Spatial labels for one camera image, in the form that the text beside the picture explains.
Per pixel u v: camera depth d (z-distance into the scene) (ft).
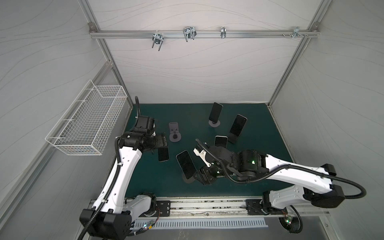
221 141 2.70
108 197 1.25
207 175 1.72
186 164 2.62
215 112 3.26
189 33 2.51
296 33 2.51
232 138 3.32
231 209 2.46
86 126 2.25
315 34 2.57
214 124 3.52
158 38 2.59
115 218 1.17
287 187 1.87
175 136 3.33
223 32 2.57
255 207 2.38
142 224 2.29
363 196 1.33
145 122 1.80
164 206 2.43
